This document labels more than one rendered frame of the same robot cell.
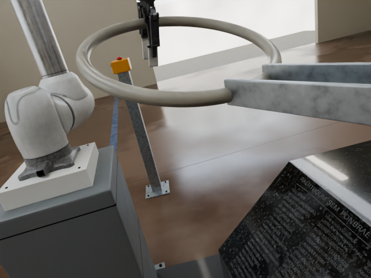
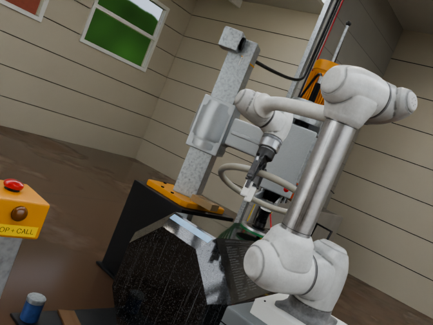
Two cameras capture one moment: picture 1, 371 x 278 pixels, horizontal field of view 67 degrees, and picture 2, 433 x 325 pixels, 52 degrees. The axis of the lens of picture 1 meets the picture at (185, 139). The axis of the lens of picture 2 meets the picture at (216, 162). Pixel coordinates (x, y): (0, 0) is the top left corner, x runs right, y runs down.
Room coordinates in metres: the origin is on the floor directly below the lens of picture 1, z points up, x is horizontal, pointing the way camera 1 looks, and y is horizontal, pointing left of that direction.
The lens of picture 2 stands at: (2.41, 1.20, 1.35)
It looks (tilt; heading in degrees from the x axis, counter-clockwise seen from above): 4 degrees down; 223
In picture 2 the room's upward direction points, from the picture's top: 22 degrees clockwise
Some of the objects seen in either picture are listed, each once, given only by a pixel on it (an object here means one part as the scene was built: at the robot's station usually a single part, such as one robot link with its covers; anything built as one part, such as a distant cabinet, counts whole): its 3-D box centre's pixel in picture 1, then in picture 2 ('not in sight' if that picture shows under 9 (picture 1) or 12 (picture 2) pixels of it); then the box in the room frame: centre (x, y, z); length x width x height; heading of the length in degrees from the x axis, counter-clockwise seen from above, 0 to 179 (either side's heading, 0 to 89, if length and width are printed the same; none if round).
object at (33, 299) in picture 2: not in sight; (33, 307); (1.13, -0.86, 0.08); 0.10 x 0.10 x 0.13
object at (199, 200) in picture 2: not in sight; (204, 202); (-0.01, -1.04, 0.81); 0.20 x 0.10 x 0.05; 100
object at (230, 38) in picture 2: not in sight; (232, 40); (0.09, -1.30, 2.00); 0.20 x 0.18 x 0.15; 92
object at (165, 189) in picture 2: not in sight; (185, 196); (-0.06, -1.30, 0.76); 0.49 x 0.49 x 0.05; 2
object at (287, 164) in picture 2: not in sight; (286, 161); (0.09, -0.43, 1.32); 0.36 x 0.22 x 0.45; 32
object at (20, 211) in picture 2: not in sight; (19, 213); (2.01, 0.38, 1.05); 0.03 x 0.02 x 0.03; 2
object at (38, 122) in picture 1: (36, 119); (321, 271); (0.95, 0.49, 1.03); 0.18 x 0.16 x 0.22; 164
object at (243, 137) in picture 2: not in sight; (238, 134); (-0.16, -1.13, 1.37); 0.74 x 0.34 x 0.25; 121
